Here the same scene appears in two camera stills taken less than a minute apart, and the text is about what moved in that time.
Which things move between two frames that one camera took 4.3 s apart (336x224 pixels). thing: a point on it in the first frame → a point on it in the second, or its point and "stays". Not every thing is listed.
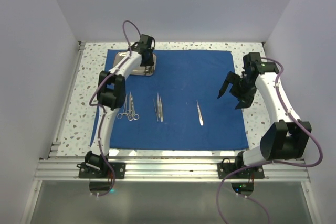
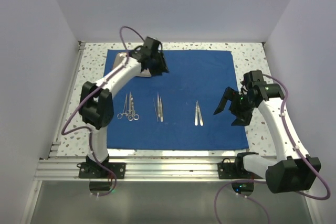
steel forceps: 125,112 stays
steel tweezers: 159,108 stays
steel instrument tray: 149,70 stays
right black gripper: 245,99 → 243,118
